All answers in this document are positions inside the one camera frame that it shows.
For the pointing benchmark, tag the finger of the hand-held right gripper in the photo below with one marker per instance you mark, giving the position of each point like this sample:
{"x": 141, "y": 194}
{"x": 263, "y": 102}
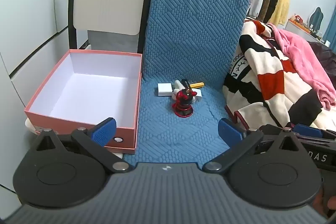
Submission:
{"x": 307, "y": 130}

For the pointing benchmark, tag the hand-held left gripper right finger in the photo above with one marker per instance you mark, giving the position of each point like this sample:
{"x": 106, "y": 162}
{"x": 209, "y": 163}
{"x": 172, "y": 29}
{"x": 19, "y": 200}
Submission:
{"x": 231, "y": 132}

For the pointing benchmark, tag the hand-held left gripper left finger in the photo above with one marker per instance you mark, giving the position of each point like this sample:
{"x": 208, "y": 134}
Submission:
{"x": 105, "y": 131}

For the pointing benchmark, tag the pink cardboard box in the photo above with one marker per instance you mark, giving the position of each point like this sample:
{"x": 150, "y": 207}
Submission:
{"x": 86, "y": 87}

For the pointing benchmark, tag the red and black figurine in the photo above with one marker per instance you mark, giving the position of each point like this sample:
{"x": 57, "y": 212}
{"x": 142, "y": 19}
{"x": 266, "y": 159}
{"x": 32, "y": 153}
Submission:
{"x": 184, "y": 104}

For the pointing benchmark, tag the person's right hand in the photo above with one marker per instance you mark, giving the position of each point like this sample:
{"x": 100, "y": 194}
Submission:
{"x": 327, "y": 204}

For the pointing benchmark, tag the small white adapter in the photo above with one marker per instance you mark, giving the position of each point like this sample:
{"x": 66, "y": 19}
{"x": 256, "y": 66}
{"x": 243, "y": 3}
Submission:
{"x": 198, "y": 95}

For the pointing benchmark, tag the striped fleece blanket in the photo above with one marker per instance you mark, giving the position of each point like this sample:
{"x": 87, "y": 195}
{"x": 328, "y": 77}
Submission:
{"x": 265, "y": 77}

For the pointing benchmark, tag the white charger plug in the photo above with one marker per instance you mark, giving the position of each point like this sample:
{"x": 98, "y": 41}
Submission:
{"x": 164, "y": 89}

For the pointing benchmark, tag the pink fleece blanket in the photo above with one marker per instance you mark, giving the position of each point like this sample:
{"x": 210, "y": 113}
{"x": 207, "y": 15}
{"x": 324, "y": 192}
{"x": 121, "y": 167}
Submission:
{"x": 302, "y": 56}

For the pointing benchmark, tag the dark quilted cloth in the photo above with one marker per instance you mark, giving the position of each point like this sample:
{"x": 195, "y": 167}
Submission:
{"x": 324, "y": 56}

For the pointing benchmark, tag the wooden dresser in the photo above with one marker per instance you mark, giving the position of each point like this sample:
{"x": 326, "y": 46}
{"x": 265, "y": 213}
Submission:
{"x": 302, "y": 28}

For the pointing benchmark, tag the blue curtain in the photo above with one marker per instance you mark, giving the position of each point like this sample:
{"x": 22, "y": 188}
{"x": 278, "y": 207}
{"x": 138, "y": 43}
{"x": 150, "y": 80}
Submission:
{"x": 331, "y": 27}

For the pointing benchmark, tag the blue quilted seat cover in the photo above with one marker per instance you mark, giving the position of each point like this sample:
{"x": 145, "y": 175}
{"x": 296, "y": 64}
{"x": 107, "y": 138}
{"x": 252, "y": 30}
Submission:
{"x": 194, "y": 29}

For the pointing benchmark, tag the arched mirror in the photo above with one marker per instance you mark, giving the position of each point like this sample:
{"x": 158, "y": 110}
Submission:
{"x": 317, "y": 18}

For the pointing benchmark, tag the white wardrobe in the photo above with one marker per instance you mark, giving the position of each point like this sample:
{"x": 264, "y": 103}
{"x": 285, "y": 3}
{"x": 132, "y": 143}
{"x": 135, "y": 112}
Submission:
{"x": 31, "y": 16}

